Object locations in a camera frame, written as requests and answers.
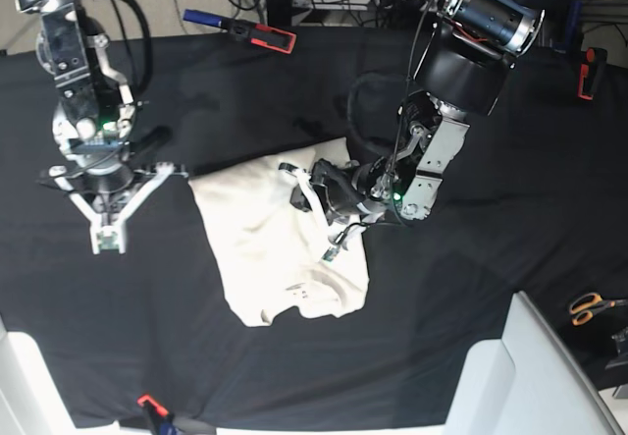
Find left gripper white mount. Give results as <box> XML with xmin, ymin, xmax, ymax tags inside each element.
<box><xmin>279</xmin><ymin>158</ymin><xmax>388</xmax><ymax>262</ymax></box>

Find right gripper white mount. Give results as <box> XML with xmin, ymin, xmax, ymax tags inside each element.
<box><xmin>37</xmin><ymin>126</ymin><xmax>188</xmax><ymax>254</ymax></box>

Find white T-shirt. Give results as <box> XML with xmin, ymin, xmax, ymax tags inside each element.
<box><xmin>189</xmin><ymin>138</ymin><xmax>369</xmax><ymax>327</ymax></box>

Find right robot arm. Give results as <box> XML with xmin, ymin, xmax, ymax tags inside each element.
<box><xmin>16</xmin><ymin>0</ymin><xmax>187</xmax><ymax>254</ymax></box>

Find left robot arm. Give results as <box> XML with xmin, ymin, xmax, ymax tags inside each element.
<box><xmin>283</xmin><ymin>0</ymin><xmax>569</xmax><ymax>262</ymax></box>

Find black table cloth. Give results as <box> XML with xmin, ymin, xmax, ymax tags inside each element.
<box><xmin>0</xmin><ymin>27</ymin><xmax>628</xmax><ymax>431</ymax></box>

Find red black clamp near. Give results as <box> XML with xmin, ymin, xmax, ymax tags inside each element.
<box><xmin>119</xmin><ymin>393</ymin><xmax>215</xmax><ymax>435</ymax></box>

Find white plastic bin right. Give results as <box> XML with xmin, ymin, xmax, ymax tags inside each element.
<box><xmin>444</xmin><ymin>292</ymin><xmax>624</xmax><ymax>434</ymax></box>

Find white plastic bin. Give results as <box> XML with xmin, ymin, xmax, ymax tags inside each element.
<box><xmin>444</xmin><ymin>292</ymin><xmax>624</xmax><ymax>434</ymax></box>
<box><xmin>1</xmin><ymin>327</ymin><xmax>121</xmax><ymax>434</ymax></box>

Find white plastic bin left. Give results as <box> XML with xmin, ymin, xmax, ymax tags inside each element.
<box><xmin>1</xmin><ymin>327</ymin><xmax>121</xmax><ymax>434</ymax></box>

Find red black clamp right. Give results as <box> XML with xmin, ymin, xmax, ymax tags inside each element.
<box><xmin>577</xmin><ymin>47</ymin><xmax>607</xmax><ymax>101</ymax></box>

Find orange handled scissors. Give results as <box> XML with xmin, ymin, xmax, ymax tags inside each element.
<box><xmin>568</xmin><ymin>293</ymin><xmax>627</xmax><ymax>327</ymax></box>

